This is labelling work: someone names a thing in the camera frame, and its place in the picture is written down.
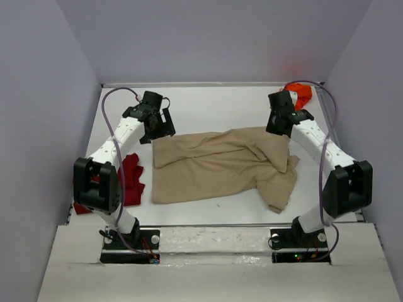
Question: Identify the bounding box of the dark red t shirt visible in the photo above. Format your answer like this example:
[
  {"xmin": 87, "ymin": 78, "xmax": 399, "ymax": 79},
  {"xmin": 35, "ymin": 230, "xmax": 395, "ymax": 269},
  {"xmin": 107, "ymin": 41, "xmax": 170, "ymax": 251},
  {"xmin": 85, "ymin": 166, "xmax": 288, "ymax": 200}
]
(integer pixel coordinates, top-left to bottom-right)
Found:
[{"xmin": 73, "ymin": 154, "xmax": 145, "ymax": 215}]

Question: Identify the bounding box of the orange t shirt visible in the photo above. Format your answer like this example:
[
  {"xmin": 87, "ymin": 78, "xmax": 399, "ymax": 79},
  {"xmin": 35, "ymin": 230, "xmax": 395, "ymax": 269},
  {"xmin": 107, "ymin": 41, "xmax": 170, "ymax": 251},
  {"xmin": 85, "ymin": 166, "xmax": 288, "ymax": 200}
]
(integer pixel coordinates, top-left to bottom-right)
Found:
[{"xmin": 283, "ymin": 83, "xmax": 312, "ymax": 111}]

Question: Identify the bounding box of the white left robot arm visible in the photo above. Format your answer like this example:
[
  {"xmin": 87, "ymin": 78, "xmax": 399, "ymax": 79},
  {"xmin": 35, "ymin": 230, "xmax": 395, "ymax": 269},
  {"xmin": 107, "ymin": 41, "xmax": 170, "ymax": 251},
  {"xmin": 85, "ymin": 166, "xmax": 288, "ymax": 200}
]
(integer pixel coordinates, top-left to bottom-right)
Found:
[{"xmin": 73, "ymin": 91, "xmax": 176, "ymax": 249}]

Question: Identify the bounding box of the beige t shirt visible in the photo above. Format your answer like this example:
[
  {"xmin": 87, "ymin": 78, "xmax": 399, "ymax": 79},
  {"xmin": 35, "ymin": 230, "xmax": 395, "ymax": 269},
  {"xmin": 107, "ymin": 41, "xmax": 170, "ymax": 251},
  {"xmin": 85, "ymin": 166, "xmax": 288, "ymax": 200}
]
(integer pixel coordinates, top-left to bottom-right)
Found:
[{"xmin": 151, "ymin": 127, "xmax": 300, "ymax": 213}]

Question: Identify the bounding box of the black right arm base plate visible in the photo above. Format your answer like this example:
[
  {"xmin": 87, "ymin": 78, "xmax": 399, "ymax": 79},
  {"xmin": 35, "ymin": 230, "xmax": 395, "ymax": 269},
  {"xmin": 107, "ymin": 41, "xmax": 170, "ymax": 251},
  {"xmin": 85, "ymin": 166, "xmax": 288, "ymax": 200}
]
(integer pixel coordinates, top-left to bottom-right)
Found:
[{"xmin": 268, "ymin": 228, "xmax": 331, "ymax": 264}]

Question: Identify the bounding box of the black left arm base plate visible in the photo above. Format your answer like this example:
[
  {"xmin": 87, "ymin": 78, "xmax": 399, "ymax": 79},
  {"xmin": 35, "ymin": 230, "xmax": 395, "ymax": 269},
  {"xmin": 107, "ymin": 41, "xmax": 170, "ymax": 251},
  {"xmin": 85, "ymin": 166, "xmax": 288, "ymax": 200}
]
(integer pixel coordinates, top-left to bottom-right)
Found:
[{"xmin": 99, "ymin": 228, "xmax": 161, "ymax": 264}]

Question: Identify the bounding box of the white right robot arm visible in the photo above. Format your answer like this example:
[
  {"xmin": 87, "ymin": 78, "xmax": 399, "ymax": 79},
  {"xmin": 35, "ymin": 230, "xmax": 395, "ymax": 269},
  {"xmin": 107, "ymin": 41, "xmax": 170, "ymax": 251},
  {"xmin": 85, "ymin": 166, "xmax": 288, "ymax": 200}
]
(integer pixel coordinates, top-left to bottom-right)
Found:
[{"xmin": 266, "ymin": 91, "xmax": 373, "ymax": 247}]

